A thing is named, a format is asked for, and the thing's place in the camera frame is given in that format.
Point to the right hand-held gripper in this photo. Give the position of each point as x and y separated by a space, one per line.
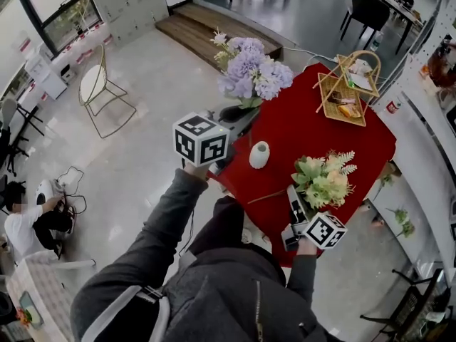
324 230

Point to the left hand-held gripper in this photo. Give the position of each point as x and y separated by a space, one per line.
199 137

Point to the white ceramic vase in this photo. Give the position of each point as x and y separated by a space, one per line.
259 155

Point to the green and yellow flowers bunch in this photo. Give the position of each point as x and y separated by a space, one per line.
322 184

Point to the purple flowers bunch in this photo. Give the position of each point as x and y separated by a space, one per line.
246 66

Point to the person's right forearm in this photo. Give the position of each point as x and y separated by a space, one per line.
303 273

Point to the person's left forearm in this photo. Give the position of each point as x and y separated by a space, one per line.
171 212

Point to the red tablecloth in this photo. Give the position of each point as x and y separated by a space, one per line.
303 137

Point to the green artificial sprig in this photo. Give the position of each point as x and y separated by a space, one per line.
387 180
404 223

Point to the wooden step platform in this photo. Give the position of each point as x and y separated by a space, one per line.
213 30

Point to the person's dark trouser leg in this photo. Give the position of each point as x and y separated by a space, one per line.
224 226

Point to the pink snack packet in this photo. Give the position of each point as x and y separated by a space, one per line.
343 100

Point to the flat wicker tray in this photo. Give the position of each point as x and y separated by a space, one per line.
343 94

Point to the orange snack packet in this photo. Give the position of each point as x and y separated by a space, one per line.
347 110

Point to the white counter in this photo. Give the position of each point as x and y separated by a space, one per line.
420 162

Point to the person's gray jacket torso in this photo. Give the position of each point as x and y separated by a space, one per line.
228 298

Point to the black metal chair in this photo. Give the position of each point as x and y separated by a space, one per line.
413 308

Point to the red label bottle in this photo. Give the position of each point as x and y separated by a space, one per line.
393 106

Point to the clear water bottle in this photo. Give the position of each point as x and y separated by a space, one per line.
377 42

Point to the gray locker cabinet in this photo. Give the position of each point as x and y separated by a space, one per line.
128 5

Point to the black dining chair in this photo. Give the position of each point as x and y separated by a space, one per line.
368 11

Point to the white water dispenser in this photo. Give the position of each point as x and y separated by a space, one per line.
46 75

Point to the wooden dining table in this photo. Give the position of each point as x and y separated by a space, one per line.
404 11

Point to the white round appliance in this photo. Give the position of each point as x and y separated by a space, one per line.
44 191

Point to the black framed window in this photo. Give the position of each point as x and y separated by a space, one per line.
60 9

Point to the black office chair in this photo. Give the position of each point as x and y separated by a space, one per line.
12 130

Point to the table with patterned cloth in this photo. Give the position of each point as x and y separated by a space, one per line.
42 287

